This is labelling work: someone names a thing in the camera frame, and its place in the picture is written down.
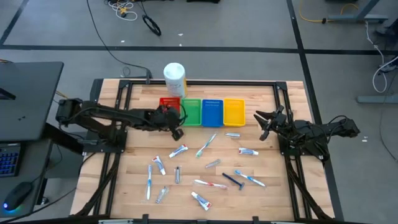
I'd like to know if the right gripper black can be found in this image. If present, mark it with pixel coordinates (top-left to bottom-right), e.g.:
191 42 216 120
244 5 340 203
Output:
253 105 289 141

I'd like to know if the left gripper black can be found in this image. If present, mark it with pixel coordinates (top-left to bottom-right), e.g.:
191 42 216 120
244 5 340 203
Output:
149 104 185 141

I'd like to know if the white travel toothpaste tube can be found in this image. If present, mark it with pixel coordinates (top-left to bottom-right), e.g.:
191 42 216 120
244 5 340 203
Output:
169 144 189 159
190 191 213 212
151 155 167 176
238 147 259 156

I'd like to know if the green toothbrush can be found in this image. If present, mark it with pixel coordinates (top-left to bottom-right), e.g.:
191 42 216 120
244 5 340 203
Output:
195 133 218 159

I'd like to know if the blue white toothbrush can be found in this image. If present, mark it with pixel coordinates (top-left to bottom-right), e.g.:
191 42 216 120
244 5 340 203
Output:
146 164 154 201
234 169 267 188

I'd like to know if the dark blue disposable razor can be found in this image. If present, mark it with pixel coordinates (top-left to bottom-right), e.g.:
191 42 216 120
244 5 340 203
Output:
221 172 246 191

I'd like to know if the red toothbrush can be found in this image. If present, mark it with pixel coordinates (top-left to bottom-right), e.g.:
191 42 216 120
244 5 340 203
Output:
193 179 228 190

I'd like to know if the red plastic basket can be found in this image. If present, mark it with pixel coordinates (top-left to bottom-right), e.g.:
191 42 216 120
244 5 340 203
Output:
159 96 182 113

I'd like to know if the green plastic basket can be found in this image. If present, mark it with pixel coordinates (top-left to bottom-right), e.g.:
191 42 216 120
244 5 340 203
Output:
180 98 203 127

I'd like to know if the yellow plastic basket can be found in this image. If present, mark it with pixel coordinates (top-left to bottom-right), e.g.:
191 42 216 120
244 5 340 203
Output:
223 98 246 128

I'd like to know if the white wipes canister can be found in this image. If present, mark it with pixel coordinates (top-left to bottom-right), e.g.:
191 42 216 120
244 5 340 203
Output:
163 62 188 99

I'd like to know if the blue plastic basket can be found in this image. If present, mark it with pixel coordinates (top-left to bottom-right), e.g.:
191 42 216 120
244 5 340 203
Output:
201 98 224 128

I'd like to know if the grey table leg foot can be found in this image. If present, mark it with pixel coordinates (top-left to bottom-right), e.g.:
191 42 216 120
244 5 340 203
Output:
328 0 389 24
356 95 398 104

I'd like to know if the black raised desk panel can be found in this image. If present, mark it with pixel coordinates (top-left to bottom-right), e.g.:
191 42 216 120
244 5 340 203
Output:
0 61 65 142

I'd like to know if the dark grey desk surface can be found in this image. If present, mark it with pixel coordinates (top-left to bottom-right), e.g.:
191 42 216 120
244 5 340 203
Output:
0 138 53 218

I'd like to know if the black backlit keyboard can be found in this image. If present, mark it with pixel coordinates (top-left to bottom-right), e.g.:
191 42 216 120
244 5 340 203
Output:
0 142 22 178

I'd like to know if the black computer mouse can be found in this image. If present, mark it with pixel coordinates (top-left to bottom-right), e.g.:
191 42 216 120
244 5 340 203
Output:
2 181 34 212

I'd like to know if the black looped gripper cable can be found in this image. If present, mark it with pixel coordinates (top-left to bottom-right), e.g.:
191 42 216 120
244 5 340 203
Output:
178 104 188 127

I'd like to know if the long black floor cable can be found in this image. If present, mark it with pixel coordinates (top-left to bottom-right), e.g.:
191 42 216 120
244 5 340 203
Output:
86 0 154 85

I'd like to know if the black aluminium table frame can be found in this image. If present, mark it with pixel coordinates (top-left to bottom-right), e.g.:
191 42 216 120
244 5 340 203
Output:
70 78 336 224

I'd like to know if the black coiled cable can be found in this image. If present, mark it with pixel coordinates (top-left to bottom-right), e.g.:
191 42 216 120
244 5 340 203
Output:
142 14 162 37

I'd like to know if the yellow floor cable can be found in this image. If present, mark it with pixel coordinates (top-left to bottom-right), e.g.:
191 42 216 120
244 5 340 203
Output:
298 0 360 24

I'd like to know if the white coiled cable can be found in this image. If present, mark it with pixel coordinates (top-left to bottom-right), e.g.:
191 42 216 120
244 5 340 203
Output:
105 0 138 22

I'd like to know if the white floor cable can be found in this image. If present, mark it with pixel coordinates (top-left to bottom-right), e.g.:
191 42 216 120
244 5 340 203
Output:
365 21 398 94

